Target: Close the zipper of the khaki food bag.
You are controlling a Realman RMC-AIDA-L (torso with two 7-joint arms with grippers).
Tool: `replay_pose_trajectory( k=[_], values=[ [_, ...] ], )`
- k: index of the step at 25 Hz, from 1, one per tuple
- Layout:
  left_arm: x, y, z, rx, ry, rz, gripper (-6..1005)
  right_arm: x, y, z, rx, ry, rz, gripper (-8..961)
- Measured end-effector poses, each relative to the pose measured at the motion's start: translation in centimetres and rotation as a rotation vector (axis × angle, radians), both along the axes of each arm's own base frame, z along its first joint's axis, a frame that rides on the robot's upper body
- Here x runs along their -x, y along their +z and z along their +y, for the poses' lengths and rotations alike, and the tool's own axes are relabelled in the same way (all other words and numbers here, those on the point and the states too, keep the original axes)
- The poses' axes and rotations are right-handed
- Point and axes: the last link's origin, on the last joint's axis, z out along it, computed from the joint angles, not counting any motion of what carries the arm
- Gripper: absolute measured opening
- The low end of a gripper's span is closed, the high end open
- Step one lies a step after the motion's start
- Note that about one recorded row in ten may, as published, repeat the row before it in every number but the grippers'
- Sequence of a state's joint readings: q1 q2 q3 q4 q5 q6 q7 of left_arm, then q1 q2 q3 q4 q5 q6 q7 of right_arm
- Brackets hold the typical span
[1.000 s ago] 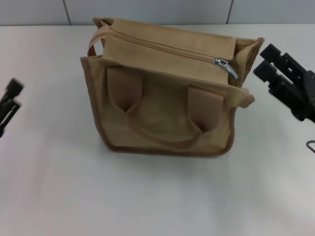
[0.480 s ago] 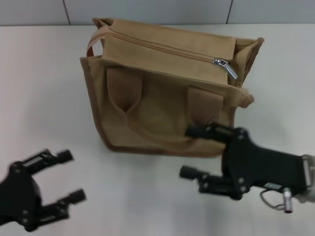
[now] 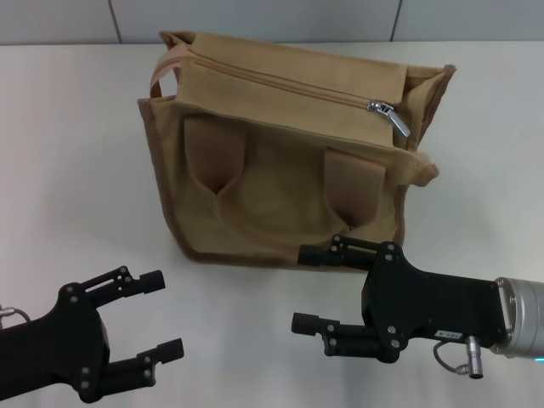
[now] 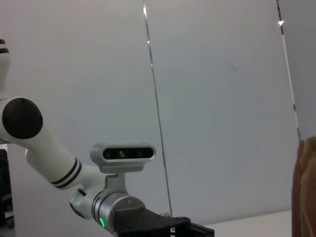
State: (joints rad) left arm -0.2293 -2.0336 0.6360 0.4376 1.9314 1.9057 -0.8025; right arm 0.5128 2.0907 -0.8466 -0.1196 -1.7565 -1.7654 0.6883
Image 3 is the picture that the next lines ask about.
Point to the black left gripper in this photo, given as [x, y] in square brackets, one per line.
[59, 344]

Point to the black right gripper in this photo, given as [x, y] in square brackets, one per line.
[425, 306]

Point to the khaki canvas food bag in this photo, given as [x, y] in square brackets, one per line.
[276, 200]

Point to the silver metal zipper pull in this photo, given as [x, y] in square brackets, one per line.
[397, 121]

